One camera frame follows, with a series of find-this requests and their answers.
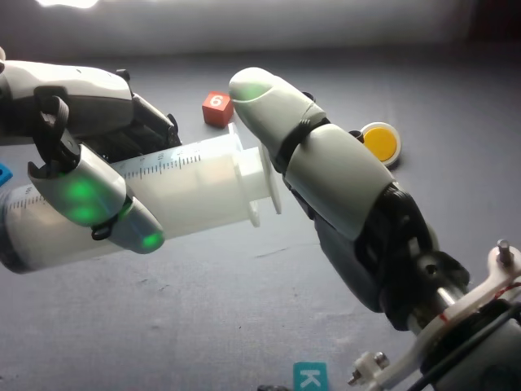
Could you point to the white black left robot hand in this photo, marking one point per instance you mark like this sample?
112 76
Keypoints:
81 97

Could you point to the teal tile with letter K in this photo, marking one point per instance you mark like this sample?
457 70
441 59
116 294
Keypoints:
309 376

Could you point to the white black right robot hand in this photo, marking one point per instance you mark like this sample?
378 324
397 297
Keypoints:
338 175

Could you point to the large clear plastic syringe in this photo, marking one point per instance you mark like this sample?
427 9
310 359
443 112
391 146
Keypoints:
195 191

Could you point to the red cube with number six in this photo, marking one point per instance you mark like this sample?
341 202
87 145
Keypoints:
215 112

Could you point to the grey table cloth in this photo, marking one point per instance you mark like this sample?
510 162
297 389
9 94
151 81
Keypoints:
203 317

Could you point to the yellow disc with white rim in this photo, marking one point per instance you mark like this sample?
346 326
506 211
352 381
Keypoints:
380 142

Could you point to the blue block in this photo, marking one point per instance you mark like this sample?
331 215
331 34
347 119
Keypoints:
4 174

